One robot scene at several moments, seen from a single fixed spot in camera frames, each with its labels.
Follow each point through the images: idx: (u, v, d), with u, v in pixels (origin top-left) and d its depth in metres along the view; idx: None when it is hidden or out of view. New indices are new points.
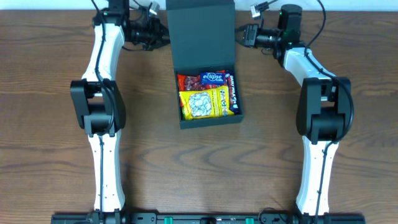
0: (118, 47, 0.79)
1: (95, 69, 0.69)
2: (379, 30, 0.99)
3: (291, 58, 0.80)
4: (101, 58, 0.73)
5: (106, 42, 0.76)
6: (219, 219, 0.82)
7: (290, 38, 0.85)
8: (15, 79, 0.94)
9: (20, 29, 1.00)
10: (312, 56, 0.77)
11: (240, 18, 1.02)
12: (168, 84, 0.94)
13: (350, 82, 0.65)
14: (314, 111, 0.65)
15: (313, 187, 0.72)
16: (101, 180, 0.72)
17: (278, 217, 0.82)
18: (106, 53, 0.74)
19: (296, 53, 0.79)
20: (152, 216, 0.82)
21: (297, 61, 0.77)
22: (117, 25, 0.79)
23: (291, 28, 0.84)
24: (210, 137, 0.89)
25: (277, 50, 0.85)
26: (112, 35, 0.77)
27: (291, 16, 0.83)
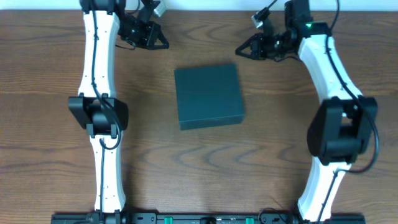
0: (115, 37, 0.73)
1: (91, 84, 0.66)
2: (378, 31, 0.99)
3: (308, 51, 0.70)
4: (96, 67, 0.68)
5: (100, 40, 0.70)
6: (219, 219, 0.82)
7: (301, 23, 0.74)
8: (13, 79, 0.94)
9: (20, 29, 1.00)
10: (334, 48, 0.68)
11: (239, 15, 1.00)
12: (169, 84, 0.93)
13: (377, 104, 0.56)
14: (329, 135, 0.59)
15: (318, 199, 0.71)
16: (102, 182, 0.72)
17: (278, 217, 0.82)
18: (102, 58, 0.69)
19: (314, 48, 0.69)
20: (152, 216, 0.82)
21: (317, 60, 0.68)
22: (108, 14, 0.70)
23: (300, 14, 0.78)
24: (210, 137, 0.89)
25: (291, 32, 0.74)
26: (105, 30, 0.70)
27: (295, 2, 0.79)
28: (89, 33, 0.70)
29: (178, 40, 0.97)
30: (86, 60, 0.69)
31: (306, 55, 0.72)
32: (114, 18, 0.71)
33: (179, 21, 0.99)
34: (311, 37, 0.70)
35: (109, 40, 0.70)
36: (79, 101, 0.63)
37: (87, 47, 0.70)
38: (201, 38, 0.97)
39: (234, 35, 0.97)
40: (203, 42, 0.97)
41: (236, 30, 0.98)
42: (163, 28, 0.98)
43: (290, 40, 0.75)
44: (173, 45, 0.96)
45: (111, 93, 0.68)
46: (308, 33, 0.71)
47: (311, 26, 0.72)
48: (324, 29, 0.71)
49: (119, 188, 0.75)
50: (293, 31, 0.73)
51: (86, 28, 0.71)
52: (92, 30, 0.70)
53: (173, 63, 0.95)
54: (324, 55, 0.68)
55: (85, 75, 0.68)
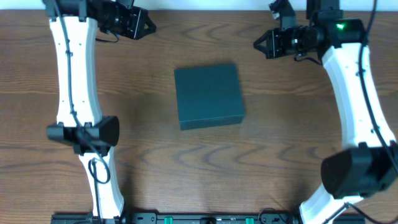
0: (92, 44, 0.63)
1: (71, 111, 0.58)
2: (378, 31, 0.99)
3: (336, 68, 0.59)
4: (73, 90, 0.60)
5: (74, 56, 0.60)
6: (219, 219, 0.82)
7: (328, 16, 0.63)
8: (13, 79, 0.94)
9: (20, 28, 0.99)
10: (368, 68, 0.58)
11: (239, 15, 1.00)
12: (169, 84, 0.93)
13: None
14: (349, 183, 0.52)
15: (322, 214, 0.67)
16: (96, 194, 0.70)
17: (278, 217, 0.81)
18: (79, 75, 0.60)
19: (344, 63, 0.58)
20: (152, 216, 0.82)
21: (348, 83, 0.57)
22: (81, 20, 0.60)
23: (328, 4, 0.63)
24: (210, 137, 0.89)
25: (318, 32, 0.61)
26: (79, 43, 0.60)
27: None
28: (60, 46, 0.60)
29: (178, 40, 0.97)
30: (61, 82, 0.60)
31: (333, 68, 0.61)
32: (87, 25, 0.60)
33: (179, 21, 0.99)
34: (342, 46, 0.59)
35: (85, 54, 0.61)
36: (60, 129, 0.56)
37: (60, 63, 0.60)
38: (201, 38, 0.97)
39: (234, 35, 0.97)
40: (203, 42, 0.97)
41: (237, 30, 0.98)
42: (163, 28, 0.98)
43: (316, 42, 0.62)
44: (173, 45, 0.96)
45: (94, 119, 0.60)
46: (338, 42, 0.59)
47: (342, 28, 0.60)
48: (357, 32, 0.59)
49: (116, 197, 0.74)
50: (319, 31, 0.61)
51: (55, 40, 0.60)
52: (63, 43, 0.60)
53: (173, 63, 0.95)
54: (356, 75, 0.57)
55: (62, 99, 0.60)
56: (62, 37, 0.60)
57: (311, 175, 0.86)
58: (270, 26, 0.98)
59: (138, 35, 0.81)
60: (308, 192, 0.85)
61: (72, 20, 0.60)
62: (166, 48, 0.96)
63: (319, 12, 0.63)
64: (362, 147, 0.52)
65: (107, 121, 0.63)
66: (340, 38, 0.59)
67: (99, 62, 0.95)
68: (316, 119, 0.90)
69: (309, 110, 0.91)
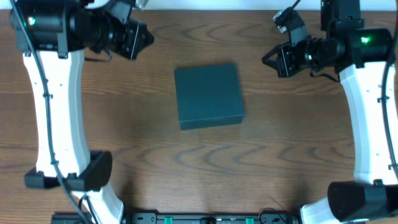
0: (76, 81, 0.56)
1: (51, 162, 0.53)
2: None
3: (357, 92, 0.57)
4: (54, 134, 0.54)
5: (55, 98, 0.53)
6: (219, 219, 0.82)
7: (346, 25, 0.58)
8: (13, 78, 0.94)
9: None
10: (392, 94, 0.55)
11: (239, 15, 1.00)
12: (169, 84, 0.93)
13: None
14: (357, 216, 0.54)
15: None
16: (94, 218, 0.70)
17: (278, 217, 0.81)
18: (61, 119, 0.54)
19: (366, 87, 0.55)
20: (152, 216, 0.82)
21: (369, 111, 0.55)
22: (62, 56, 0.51)
23: (348, 14, 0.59)
24: (210, 137, 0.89)
25: (337, 45, 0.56)
26: (60, 84, 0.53)
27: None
28: (37, 86, 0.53)
29: (178, 40, 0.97)
30: (40, 124, 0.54)
31: (350, 86, 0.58)
32: (71, 61, 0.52)
33: (179, 20, 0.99)
34: (364, 65, 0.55)
35: (68, 95, 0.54)
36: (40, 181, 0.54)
37: (38, 106, 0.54)
38: (201, 38, 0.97)
39: (235, 35, 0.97)
40: (203, 42, 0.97)
41: (237, 30, 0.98)
42: (163, 28, 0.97)
43: (336, 55, 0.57)
44: (173, 44, 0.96)
45: (79, 169, 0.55)
46: (360, 60, 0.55)
47: (367, 43, 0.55)
48: (382, 47, 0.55)
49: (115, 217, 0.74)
50: (339, 43, 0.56)
51: (32, 79, 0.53)
52: (40, 83, 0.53)
53: (173, 63, 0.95)
54: (378, 102, 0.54)
55: (41, 145, 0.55)
56: (38, 76, 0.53)
57: (311, 175, 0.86)
58: (270, 26, 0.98)
59: (137, 53, 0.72)
60: (308, 192, 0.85)
61: (50, 56, 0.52)
62: (166, 48, 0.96)
63: (337, 22, 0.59)
64: (377, 185, 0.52)
65: (94, 168, 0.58)
66: (363, 53, 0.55)
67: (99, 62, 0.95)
68: (316, 119, 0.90)
69: (309, 110, 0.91)
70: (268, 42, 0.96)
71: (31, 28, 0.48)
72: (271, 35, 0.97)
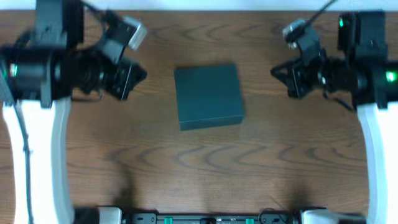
0: (61, 135, 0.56)
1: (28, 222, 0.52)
2: None
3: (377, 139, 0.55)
4: (33, 189, 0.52)
5: (34, 154, 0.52)
6: (219, 219, 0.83)
7: (370, 51, 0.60)
8: None
9: None
10: None
11: (240, 15, 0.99)
12: (169, 84, 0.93)
13: None
14: None
15: None
16: None
17: (278, 217, 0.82)
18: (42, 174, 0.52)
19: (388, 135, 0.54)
20: (152, 216, 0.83)
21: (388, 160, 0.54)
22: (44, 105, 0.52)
23: (368, 39, 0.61)
24: (210, 137, 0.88)
25: (359, 78, 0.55)
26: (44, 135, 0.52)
27: (364, 22, 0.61)
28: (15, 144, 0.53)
29: (178, 41, 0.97)
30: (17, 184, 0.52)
31: (369, 128, 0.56)
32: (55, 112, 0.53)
33: (180, 20, 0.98)
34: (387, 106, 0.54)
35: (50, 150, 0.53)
36: None
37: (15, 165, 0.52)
38: (201, 38, 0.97)
39: (235, 35, 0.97)
40: (203, 43, 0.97)
41: (237, 30, 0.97)
42: (163, 28, 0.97)
43: (357, 89, 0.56)
44: (173, 45, 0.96)
45: None
46: (385, 100, 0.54)
47: (392, 81, 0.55)
48: None
49: None
50: (361, 78, 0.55)
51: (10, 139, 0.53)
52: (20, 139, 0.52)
53: (173, 63, 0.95)
54: None
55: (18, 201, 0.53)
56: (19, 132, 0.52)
57: (310, 175, 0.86)
58: (271, 26, 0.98)
59: (127, 93, 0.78)
60: (306, 192, 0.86)
61: (33, 106, 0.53)
62: (166, 48, 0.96)
63: (357, 46, 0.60)
64: None
65: None
66: (385, 92, 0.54)
67: None
68: (316, 120, 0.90)
69: (309, 111, 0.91)
70: (268, 43, 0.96)
71: (13, 78, 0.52)
72: (271, 35, 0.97)
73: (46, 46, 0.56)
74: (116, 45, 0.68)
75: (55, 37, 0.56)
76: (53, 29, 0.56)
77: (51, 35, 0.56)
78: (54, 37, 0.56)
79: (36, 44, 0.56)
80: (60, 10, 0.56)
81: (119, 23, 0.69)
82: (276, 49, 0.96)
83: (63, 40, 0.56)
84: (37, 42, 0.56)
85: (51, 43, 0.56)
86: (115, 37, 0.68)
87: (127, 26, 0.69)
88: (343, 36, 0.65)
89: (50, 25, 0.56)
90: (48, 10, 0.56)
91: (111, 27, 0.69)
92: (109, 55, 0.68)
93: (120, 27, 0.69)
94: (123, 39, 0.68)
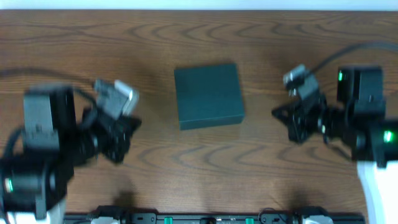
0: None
1: None
2: (380, 30, 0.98)
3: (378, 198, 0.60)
4: None
5: None
6: (219, 219, 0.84)
7: (366, 107, 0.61)
8: (13, 78, 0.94)
9: (18, 28, 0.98)
10: None
11: (240, 14, 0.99)
12: (168, 84, 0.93)
13: None
14: None
15: None
16: None
17: (278, 217, 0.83)
18: None
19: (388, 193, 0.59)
20: (152, 216, 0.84)
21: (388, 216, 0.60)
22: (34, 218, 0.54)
23: (368, 94, 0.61)
24: (210, 137, 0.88)
25: (358, 137, 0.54)
26: None
27: (363, 78, 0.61)
28: None
29: (178, 40, 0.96)
30: None
31: (369, 186, 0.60)
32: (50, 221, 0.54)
33: (179, 20, 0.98)
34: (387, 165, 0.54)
35: None
36: None
37: None
38: (201, 38, 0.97)
39: (235, 35, 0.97)
40: (203, 42, 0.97)
41: (237, 30, 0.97)
42: (163, 28, 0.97)
43: (358, 149, 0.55)
44: (173, 44, 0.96)
45: None
46: (384, 160, 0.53)
47: (388, 140, 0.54)
48: None
49: None
50: (359, 136, 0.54)
51: None
52: None
53: (173, 63, 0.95)
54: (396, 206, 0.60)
55: None
56: None
57: (310, 175, 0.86)
58: (272, 25, 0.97)
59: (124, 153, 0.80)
60: (306, 191, 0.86)
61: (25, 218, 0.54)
62: (166, 48, 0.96)
63: (355, 104, 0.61)
64: None
65: None
66: (384, 149, 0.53)
67: (99, 63, 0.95)
68: None
69: None
70: (268, 42, 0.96)
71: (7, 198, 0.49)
72: (272, 35, 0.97)
73: (38, 150, 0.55)
74: (108, 112, 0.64)
75: (47, 134, 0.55)
76: (43, 134, 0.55)
77: (43, 131, 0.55)
78: (45, 132, 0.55)
79: (27, 145, 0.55)
80: (50, 111, 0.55)
81: (109, 92, 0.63)
82: (276, 48, 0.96)
83: (56, 134, 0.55)
84: (27, 142, 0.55)
85: (43, 143, 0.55)
86: (107, 107, 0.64)
87: (118, 101, 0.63)
88: (343, 92, 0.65)
89: (40, 126, 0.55)
90: (36, 114, 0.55)
91: (98, 93, 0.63)
92: (103, 124, 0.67)
93: (111, 98, 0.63)
94: (113, 112, 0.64)
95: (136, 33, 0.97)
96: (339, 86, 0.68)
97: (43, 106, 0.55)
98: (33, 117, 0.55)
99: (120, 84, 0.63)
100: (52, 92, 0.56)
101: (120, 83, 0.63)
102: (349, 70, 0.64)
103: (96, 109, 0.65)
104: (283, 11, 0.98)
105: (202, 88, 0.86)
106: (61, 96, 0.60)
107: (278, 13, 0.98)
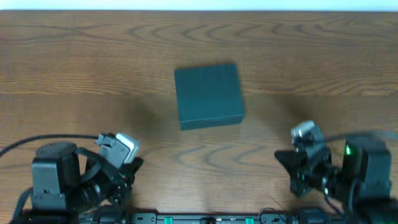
0: None
1: None
2: (380, 30, 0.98)
3: None
4: None
5: None
6: (219, 219, 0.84)
7: (372, 191, 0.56)
8: (13, 79, 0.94)
9: (19, 28, 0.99)
10: None
11: (240, 15, 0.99)
12: (168, 84, 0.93)
13: None
14: None
15: None
16: None
17: (278, 217, 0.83)
18: None
19: None
20: (152, 216, 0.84)
21: None
22: None
23: (375, 176, 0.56)
24: (210, 137, 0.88)
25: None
26: None
27: (370, 157, 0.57)
28: None
29: (178, 41, 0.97)
30: None
31: None
32: None
33: (179, 21, 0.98)
34: None
35: None
36: None
37: None
38: (201, 38, 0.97)
39: (235, 35, 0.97)
40: (203, 42, 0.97)
41: (237, 30, 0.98)
42: (163, 28, 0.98)
43: None
44: (173, 45, 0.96)
45: None
46: None
47: None
48: None
49: None
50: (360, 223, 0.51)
51: None
52: None
53: (173, 63, 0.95)
54: None
55: None
56: None
57: None
58: (271, 26, 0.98)
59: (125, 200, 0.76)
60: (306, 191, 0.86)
61: None
62: (166, 48, 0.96)
63: (361, 186, 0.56)
64: None
65: None
66: None
67: (99, 63, 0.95)
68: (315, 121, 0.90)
69: (308, 110, 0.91)
70: (268, 43, 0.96)
71: None
72: (271, 35, 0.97)
73: (47, 210, 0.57)
74: (111, 163, 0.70)
75: (54, 197, 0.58)
76: (51, 196, 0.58)
77: (51, 196, 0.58)
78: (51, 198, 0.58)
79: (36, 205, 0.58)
80: (56, 177, 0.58)
81: (112, 144, 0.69)
82: (276, 48, 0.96)
83: (63, 199, 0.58)
84: (35, 203, 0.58)
85: (51, 205, 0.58)
86: (109, 157, 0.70)
87: (120, 150, 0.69)
88: (351, 166, 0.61)
89: (47, 191, 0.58)
90: (45, 181, 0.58)
91: (102, 145, 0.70)
92: (107, 175, 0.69)
93: (113, 148, 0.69)
94: (115, 162, 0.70)
95: (136, 33, 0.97)
96: (345, 161, 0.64)
97: (49, 181, 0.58)
98: (42, 181, 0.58)
99: (123, 135, 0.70)
100: (58, 158, 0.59)
101: (124, 134, 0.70)
102: (359, 149, 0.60)
103: (100, 160, 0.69)
104: (283, 12, 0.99)
105: (202, 88, 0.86)
106: (68, 159, 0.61)
107: (277, 14, 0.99)
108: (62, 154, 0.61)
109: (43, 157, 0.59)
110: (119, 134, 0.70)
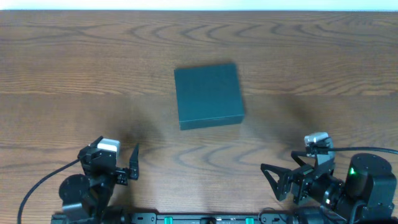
0: None
1: None
2: (377, 31, 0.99)
3: None
4: None
5: None
6: (219, 219, 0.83)
7: (374, 216, 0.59)
8: (13, 78, 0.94)
9: (20, 29, 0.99)
10: None
11: (238, 15, 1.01)
12: (168, 84, 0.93)
13: None
14: None
15: None
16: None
17: (278, 217, 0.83)
18: None
19: None
20: (152, 216, 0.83)
21: None
22: None
23: (378, 201, 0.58)
24: (210, 137, 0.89)
25: None
26: None
27: (377, 183, 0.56)
28: None
29: (178, 40, 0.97)
30: None
31: None
32: None
33: (179, 21, 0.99)
34: None
35: None
36: None
37: None
38: (201, 38, 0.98)
39: (234, 35, 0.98)
40: (203, 43, 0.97)
41: (237, 31, 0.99)
42: (163, 28, 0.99)
43: None
44: (173, 44, 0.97)
45: None
46: None
47: None
48: None
49: None
50: None
51: None
52: None
53: (173, 63, 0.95)
54: None
55: None
56: None
57: None
58: (270, 27, 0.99)
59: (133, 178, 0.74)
60: None
61: None
62: (166, 48, 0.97)
63: (364, 208, 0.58)
64: None
65: None
66: None
67: (99, 63, 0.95)
68: (316, 120, 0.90)
69: (308, 109, 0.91)
70: (268, 42, 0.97)
71: None
72: (270, 35, 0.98)
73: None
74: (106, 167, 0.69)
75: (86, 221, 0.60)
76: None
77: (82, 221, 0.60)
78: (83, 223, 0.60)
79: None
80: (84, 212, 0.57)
81: (98, 152, 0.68)
82: (275, 49, 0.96)
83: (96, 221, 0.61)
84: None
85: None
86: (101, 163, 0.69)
87: (108, 154, 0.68)
88: (353, 186, 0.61)
89: (78, 221, 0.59)
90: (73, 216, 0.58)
91: (92, 161, 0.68)
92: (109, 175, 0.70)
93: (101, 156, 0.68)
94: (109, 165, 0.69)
95: (136, 33, 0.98)
96: (346, 178, 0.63)
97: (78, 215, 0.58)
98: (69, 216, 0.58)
99: (104, 143, 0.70)
100: (80, 199, 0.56)
101: (103, 142, 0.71)
102: (364, 174, 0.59)
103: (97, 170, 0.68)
104: (281, 13, 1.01)
105: (201, 88, 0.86)
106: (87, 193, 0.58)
107: (276, 14, 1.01)
108: (81, 193, 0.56)
109: (66, 199, 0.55)
110: (99, 143, 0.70)
